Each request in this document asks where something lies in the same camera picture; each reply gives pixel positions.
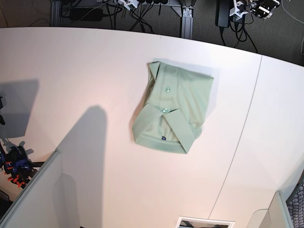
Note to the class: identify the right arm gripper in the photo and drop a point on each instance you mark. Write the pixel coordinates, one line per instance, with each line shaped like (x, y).
(128, 4)

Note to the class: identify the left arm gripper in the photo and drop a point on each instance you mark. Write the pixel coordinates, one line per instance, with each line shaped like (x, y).
(238, 10)

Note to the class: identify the light green polo shirt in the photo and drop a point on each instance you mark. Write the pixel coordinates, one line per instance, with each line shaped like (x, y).
(176, 103)

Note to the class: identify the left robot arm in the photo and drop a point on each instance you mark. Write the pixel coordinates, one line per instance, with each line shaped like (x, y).
(261, 9)

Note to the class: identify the white power strip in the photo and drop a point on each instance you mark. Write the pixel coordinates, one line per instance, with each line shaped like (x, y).
(158, 2)

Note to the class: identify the black box under table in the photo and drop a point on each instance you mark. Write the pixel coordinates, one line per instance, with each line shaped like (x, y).
(222, 18)

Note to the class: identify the black power adapter brick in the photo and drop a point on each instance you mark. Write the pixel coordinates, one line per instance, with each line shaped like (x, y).
(86, 14)

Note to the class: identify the grey monitor back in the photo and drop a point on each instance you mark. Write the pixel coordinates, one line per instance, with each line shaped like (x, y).
(2, 104)

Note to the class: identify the blue orange clamp pile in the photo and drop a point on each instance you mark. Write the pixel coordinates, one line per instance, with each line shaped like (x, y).
(16, 164)

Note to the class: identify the grey partition panel right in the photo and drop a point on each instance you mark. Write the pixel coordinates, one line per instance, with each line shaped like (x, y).
(276, 216)

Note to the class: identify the grey partition panel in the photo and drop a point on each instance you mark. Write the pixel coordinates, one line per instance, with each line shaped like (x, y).
(276, 216)
(49, 201)

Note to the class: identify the printed photo sheet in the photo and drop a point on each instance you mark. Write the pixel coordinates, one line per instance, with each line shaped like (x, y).
(187, 222)

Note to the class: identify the grey partition panel left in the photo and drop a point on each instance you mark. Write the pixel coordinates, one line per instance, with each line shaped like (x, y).
(49, 201)

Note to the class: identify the aluminium frame post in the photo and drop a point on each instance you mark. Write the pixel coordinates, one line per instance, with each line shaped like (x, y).
(185, 12)

